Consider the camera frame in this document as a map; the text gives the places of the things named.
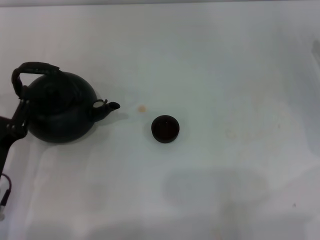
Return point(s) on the small dark brown teacup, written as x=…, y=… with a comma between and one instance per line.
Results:
x=165, y=128

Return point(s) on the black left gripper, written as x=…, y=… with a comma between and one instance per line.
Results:
x=6, y=142

